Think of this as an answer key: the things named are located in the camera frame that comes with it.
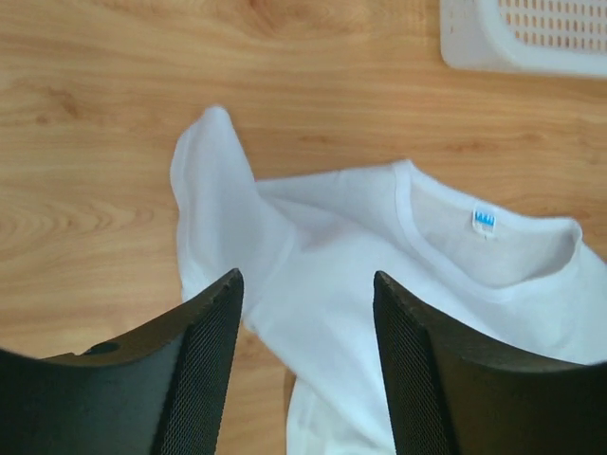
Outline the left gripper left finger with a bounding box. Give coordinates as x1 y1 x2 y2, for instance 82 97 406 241
1 270 244 454

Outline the white t shirt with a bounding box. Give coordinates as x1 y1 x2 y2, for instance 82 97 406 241
171 107 606 454

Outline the white plastic perforated basket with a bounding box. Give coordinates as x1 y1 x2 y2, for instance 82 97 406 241
439 0 606 79

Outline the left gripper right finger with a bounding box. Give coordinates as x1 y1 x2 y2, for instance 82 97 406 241
373 271 606 454

